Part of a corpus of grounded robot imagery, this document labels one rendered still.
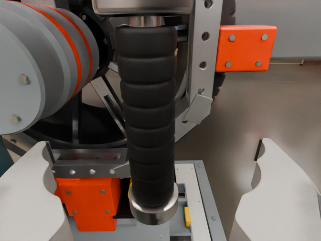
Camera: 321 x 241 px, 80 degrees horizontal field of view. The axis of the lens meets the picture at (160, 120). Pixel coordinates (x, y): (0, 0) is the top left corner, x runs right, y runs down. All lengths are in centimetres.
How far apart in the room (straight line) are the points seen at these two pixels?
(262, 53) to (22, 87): 33
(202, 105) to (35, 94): 26
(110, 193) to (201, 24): 39
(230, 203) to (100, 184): 86
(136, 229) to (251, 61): 67
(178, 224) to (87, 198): 49
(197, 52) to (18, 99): 25
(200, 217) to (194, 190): 16
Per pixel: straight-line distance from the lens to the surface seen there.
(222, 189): 127
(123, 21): 85
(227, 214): 116
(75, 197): 53
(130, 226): 82
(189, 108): 36
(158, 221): 18
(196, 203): 107
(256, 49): 36
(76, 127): 54
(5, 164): 41
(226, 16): 43
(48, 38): 26
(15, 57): 23
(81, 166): 47
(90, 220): 58
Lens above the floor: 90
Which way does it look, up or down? 28 degrees down
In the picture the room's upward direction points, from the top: 1 degrees counter-clockwise
